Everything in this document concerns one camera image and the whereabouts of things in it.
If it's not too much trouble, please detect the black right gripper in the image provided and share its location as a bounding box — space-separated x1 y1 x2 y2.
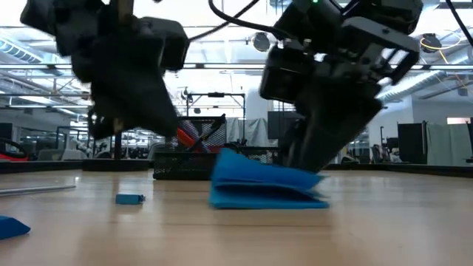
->
280 21 421 174

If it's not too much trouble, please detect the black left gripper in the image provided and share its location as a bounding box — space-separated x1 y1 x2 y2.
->
72 18 179 140

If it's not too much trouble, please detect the purple pen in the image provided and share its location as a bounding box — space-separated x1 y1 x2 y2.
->
184 120 208 149

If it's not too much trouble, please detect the black mesh desk organizer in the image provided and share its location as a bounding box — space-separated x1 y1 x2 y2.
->
152 116 296 181

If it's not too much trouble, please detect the small blue block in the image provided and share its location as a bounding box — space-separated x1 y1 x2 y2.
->
115 194 146 206

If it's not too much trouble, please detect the blue sticky note pad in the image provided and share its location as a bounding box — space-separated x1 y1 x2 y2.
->
208 147 330 211

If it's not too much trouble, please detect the black pen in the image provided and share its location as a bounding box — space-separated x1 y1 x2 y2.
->
191 113 227 151

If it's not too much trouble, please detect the black monitor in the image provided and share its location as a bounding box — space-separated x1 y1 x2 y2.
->
267 110 307 140

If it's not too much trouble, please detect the grey cloth cover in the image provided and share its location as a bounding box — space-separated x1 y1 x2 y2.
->
225 117 270 148

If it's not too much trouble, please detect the red black equipment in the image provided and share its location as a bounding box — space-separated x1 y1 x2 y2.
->
0 137 30 163

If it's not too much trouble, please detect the grey-green curtain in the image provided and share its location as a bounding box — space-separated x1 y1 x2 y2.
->
426 123 472 167

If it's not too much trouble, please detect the blue eraser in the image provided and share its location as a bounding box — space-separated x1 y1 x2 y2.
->
0 215 32 241

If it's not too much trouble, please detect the black table frame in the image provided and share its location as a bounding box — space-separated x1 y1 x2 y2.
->
0 160 473 179

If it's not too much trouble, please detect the black frame rig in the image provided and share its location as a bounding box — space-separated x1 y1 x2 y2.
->
186 92 246 141

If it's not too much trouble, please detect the ceiling cable reel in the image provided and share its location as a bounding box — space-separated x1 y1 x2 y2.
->
420 33 443 53
252 32 272 52

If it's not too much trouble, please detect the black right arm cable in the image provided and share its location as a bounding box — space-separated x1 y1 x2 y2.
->
208 0 296 41

